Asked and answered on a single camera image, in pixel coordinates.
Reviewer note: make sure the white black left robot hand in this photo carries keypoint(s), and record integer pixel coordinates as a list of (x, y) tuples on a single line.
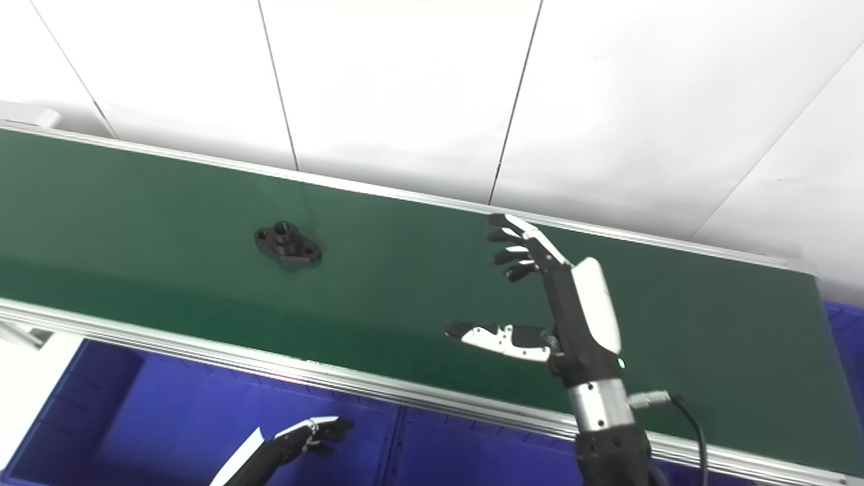
[(283, 445)]

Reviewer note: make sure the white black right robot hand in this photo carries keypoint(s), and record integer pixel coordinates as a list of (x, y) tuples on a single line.
[(584, 317)]

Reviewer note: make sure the black flanged metal part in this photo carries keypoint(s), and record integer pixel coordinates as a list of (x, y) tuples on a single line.
[(287, 244)]

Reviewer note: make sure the green conveyor belt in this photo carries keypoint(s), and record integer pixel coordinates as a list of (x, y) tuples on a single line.
[(169, 236), (270, 368)]

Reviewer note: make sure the blue plastic bin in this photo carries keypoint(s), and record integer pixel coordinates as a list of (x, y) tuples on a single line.
[(486, 459), (847, 351), (148, 418)]

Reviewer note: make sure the white conveyor end cover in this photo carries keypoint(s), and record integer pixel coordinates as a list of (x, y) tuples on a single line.
[(30, 115)]

